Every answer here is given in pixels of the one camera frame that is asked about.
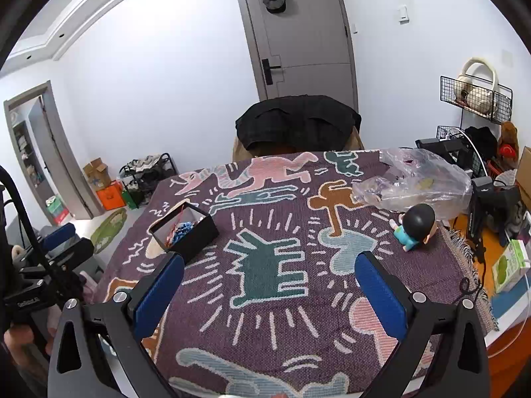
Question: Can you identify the purple printed blanket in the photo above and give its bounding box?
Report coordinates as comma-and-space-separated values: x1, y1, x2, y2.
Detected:
93, 149, 499, 398

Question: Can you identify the brown cardboard box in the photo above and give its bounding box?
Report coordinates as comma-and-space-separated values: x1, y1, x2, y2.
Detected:
82, 158, 111, 194

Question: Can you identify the black stand device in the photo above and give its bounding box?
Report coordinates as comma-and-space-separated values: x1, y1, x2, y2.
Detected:
415, 137, 487, 175

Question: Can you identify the large black wire basket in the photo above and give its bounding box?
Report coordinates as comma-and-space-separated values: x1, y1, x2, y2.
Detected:
440, 75, 513, 124

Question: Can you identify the orange crate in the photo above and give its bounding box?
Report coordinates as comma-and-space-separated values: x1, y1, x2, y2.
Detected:
96, 180, 126, 212

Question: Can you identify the green oval mat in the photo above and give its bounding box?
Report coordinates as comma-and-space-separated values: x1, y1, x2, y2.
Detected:
90, 208, 129, 255

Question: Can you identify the black jacket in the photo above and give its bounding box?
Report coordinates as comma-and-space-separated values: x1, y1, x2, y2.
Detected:
235, 95, 363, 152

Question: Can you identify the black-haired toy figure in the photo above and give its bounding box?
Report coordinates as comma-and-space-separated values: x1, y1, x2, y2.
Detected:
389, 203, 439, 253

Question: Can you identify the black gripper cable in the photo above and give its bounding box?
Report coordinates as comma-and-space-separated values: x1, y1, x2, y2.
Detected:
0, 165, 86, 305

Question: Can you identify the cream plush toy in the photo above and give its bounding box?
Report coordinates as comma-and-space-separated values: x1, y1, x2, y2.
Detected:
455, 77, 497, 113

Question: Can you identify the black tripod device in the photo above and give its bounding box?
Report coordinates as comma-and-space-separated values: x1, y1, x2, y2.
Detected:
466, 176, 524, 264

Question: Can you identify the green box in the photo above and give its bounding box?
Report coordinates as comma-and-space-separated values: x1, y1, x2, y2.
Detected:
122, 188, 142, 210

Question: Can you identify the clear plastic bag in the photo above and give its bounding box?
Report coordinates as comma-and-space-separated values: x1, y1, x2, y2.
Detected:
352, 147, 474, 219

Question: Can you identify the black door handle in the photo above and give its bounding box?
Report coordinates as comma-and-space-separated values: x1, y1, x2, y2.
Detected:
261, 58, 283, 87

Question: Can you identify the brown plush toy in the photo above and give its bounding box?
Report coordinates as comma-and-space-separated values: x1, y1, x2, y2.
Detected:
497, 121, 521, 163

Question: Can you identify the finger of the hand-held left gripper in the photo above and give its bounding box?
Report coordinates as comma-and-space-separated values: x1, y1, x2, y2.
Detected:
47, 238, 96, 276
40, 223, 78, 254

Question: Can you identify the grey side door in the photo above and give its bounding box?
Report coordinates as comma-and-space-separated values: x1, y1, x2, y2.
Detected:
3, 80, 105, 227

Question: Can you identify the black jewelry box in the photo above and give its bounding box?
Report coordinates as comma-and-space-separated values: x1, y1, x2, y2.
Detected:
148, 200, 220, 264

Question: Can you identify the black bag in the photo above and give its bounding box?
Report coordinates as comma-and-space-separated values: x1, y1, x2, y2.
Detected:
465, 126, 499, 162

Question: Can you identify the white curved cable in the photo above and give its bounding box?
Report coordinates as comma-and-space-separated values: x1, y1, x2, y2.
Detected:
455, 126, 491, 180

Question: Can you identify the small green carton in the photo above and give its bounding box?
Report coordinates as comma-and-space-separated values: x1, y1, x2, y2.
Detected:
45, 195, 71, 225

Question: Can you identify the green drink carton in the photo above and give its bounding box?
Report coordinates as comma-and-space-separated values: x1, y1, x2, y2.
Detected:
492, 239, 530, 295

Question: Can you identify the blue bead bracelet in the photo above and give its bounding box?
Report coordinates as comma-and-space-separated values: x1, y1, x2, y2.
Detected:
171, 221, 196, 244

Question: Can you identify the small black wire basket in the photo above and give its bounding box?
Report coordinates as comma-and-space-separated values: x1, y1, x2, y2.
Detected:
435, 125, 470, 142

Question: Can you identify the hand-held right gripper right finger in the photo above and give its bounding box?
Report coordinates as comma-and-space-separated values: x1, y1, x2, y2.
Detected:
354, 251, 491, 398

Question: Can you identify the black shoe rack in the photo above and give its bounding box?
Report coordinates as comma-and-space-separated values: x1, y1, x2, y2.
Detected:
119, 153, 179, 209

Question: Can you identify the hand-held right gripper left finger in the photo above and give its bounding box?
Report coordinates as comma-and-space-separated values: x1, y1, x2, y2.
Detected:
47, 252, 186, 398

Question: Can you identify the person's left hand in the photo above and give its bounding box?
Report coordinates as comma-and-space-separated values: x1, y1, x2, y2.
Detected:
0, 322, 54, 369

